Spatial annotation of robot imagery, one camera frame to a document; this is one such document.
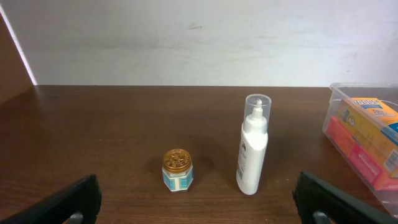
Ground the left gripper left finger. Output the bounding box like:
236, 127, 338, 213
1, 174, 102, 224

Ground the clear plastic container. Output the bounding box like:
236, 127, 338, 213
323, 83, 397, 217

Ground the white spray bottle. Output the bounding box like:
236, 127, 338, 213
236, 94, 271, 195

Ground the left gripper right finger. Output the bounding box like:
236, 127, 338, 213
292, 172, 397, 224

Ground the small gold-lidded balm jar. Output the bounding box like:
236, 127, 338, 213
162, 149, 193, 192

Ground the orange medicine box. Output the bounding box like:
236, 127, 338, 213
326, 116, 397, 191

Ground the yellow blue medicine box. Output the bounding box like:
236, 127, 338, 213
338, 98, 397, 178

